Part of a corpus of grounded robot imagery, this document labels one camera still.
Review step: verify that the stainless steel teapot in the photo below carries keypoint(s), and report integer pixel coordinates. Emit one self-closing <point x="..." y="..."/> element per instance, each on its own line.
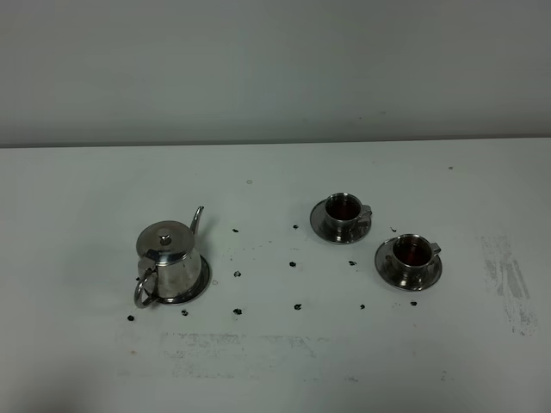
<point x="169" y="260"/>

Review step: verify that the rear stainless steel teacup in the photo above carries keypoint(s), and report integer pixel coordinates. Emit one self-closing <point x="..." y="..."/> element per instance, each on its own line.
<point x="344" y="211"/>

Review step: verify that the stainless steel teacup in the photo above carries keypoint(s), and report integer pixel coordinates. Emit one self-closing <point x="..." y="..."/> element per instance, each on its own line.
<point x="412" y="254"/>
<point x="344" y="211"/>

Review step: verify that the steel teapot saucer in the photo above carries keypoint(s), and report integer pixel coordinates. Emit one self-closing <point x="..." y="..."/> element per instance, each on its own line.
<point x="195" y="291"/>

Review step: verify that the front stainless steel teacup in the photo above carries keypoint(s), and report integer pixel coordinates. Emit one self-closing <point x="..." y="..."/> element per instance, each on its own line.
<point x="412" y="254"/>

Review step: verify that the rear steel cup saucer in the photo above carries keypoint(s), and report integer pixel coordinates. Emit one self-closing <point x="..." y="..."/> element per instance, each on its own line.
<point x="328" y="234"/>

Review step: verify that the steel cup saucer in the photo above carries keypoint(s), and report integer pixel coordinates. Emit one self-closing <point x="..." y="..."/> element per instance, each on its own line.
<point x="398" y="280"/>
<point x="328" y="234"/>

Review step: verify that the front steel cup saucer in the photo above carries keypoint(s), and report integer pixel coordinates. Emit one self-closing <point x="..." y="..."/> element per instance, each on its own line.
<point x="398" y="280"/>

